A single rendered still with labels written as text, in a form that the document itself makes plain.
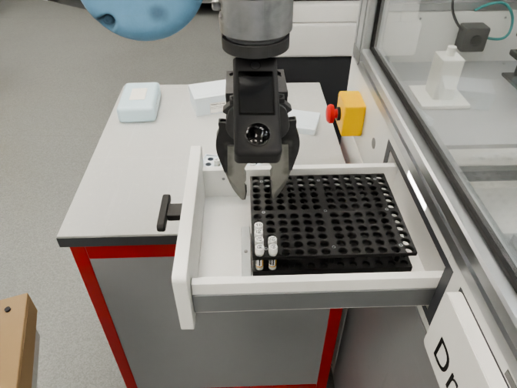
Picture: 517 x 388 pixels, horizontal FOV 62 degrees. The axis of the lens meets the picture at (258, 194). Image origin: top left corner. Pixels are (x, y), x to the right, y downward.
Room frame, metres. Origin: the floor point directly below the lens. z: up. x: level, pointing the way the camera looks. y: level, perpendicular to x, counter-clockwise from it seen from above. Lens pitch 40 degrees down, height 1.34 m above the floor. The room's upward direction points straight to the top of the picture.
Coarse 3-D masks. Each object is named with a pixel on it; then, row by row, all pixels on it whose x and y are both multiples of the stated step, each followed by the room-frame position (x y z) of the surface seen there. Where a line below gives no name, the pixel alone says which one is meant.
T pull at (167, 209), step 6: (162, 198) 0.50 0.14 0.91; (168, 198) 0.50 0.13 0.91; (162, 204) 0.48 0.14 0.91; (168, 204) 0.48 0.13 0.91; (174, 204) 0.48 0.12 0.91; (180, 204) 0.48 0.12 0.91; (162, 210) 0.47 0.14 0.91; (168, 210) 0.47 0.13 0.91; (174, 210) 0.47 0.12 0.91; (180, 210) 0.47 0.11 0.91; (162, 216) 0.45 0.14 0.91; (168, 216) 0.46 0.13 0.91; (174, 216) 0.46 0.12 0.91; (180, 216) 0.46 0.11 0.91; (162, 222) 0.44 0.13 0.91; (156, 228) 0.44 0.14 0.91; (162, 228) 0.43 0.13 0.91
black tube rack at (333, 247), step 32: (288, 192) 0.52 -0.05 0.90; (320, 192) 0.52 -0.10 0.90; (352, 192) 0.53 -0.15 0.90; (384, 192) 0.53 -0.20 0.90; (288, 224) 0.45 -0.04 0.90; (320, 224) 0.48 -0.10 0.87; (352, 224) 0.45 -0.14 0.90; (384, 224) 0.45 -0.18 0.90; (288, 256) 0.39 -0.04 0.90; (320, 256) 0.39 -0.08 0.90; (352, 256) 0.39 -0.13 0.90; (384, 256) 0.42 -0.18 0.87
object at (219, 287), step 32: (224, 192) 0.59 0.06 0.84; (224, 224) 0.52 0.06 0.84; (416, 224) 0.48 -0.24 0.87; (224, 256) 0.45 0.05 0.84; (416, 256) 0.45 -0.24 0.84; (192, 288) 0.35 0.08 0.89; (224, 288) 0.35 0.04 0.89; (256, 288) 0.35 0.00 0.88; (288, 288) 0.35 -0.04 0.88; (320, 288) 0.35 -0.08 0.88; (352, 288) 0.36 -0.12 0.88; (384, 288) 0.36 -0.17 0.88; (416, 288) 0.36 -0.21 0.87
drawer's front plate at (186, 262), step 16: (192, 160) 0.57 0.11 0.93; (192, 176) 0.53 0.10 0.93; (192, 192) 0.49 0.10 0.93; (192, 208) 0.45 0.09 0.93; (192, 224) 0.43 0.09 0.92; (192, 240) 0.41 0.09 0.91; (176, 256) 0.36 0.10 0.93; (192, 256) 0.39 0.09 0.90; (176, 272) 0.34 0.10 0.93; (192, 272) 0.38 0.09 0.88; (176, 288) 0.33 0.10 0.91; (176, 304) 0.33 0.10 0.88; (192, 304) 0.34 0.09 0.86; (192, 320) 0.33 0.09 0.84
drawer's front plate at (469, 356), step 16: (448, 304) 0.30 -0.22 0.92; (464, 304) 0.29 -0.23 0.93; (432, 320) 0.31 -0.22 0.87; (448, 320) 0.29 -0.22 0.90; (464, 320) 0.27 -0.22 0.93; (432, 336) 0.30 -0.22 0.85; (448, 336) 0.28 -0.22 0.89; (464, 336) 0.26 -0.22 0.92; (480, 336) 0.25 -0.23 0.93; (432, 352) 0.29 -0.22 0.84; (448, 352) 0.27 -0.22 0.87; (464, 352) 0.25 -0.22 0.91; (480, 352) 0.24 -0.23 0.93; (448, 368) 0.25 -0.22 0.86; (464, 368) 0.24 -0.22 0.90; (480, 368) 0.22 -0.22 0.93; (496, 368) 0.22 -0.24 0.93; (464, 384) 0.22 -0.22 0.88; (480, 384) 0.21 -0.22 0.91; (496, 384) 0.20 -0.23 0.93
